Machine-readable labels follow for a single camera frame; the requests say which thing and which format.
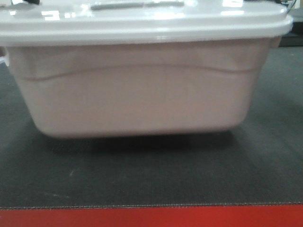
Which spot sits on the white plastic storage bin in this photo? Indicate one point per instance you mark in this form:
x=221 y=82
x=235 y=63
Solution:
x=138 y=89

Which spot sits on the white bin lid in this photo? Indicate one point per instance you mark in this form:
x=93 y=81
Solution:
x=107 y=22

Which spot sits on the dark grey floor mat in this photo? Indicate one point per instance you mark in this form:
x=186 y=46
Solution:
x=259 y=162

